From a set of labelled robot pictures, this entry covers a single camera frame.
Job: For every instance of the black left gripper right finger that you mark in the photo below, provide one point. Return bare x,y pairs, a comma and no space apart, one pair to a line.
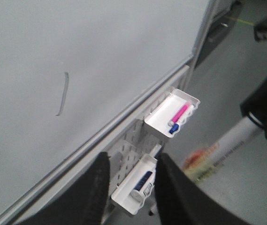
181,202

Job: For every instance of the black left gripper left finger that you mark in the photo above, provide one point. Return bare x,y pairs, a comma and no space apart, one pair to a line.
83,203

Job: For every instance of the white black-tip whiteboard marker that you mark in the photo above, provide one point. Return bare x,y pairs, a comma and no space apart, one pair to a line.
203,163

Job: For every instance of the large whiteboard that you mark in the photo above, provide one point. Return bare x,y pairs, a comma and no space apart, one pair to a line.
69,67

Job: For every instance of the blue white eraser roll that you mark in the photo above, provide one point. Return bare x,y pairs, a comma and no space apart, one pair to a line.
143,188

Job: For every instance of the lower white pegboard tray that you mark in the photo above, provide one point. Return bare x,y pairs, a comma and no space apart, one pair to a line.
121,197

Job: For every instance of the white pegboard tray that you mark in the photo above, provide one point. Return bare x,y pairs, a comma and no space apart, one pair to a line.
121,197
156,123

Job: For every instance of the white perforated pegboard panel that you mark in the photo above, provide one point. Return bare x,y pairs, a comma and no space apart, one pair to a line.
134,141

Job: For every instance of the blue-capped marker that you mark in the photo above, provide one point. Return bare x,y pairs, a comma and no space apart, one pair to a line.
182,119

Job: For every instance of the pink marker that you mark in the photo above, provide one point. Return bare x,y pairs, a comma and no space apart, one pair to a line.
178,115

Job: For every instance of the upper white pegboard tray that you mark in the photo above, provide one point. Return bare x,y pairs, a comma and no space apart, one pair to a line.
156,123

